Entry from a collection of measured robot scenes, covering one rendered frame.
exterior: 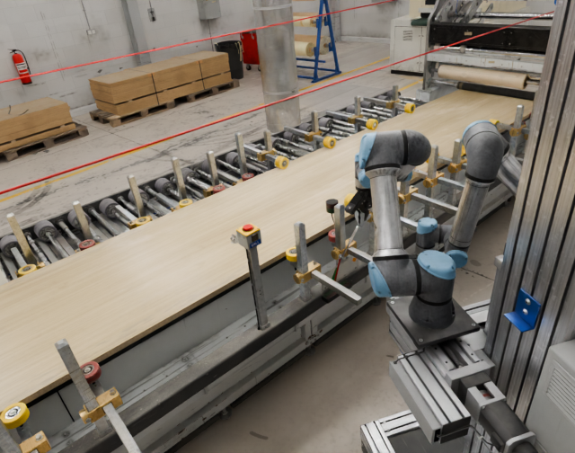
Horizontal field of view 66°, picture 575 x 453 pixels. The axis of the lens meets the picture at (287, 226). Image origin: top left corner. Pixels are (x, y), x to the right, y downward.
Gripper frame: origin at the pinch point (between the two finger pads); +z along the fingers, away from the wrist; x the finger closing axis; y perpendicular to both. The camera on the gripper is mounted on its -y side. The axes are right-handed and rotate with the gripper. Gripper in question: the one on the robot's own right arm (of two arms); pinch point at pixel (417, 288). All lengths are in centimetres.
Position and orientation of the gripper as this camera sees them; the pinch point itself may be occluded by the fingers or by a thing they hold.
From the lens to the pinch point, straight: 203.3
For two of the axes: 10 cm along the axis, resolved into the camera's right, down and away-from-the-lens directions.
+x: 7.6, -4.0, 5.2
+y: 6.5, 3.5, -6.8
